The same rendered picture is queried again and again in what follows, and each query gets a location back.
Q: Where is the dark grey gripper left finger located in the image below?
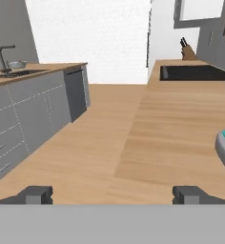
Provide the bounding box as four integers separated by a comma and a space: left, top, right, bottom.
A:
0, 186, 53, 205

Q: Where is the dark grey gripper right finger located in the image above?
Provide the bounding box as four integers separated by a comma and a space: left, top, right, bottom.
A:
172, 186, 225, 205

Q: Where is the grey base cabinet run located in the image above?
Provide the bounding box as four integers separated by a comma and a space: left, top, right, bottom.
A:
0, 64, 91, 188

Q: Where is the dark grey dishwasher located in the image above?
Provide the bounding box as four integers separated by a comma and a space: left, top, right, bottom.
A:
63, 67, 88, 123

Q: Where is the black hob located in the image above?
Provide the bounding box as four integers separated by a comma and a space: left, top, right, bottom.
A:
159, 64, 225, 82

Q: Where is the black sink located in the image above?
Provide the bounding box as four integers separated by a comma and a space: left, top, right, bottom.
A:
0, 69, 49, 79

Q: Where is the grey metal bowl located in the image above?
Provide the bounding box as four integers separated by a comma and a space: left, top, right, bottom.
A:
8, 60, 28, 71

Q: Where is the dark grey tap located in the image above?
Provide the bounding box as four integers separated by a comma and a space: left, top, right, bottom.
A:
0, 44, 16, 73

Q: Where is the wooden knife block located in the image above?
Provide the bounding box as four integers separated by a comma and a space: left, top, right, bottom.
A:
179, 36, 198, 61

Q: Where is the grey framed window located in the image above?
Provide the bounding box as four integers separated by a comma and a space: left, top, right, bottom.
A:
173, 0, 225, 30

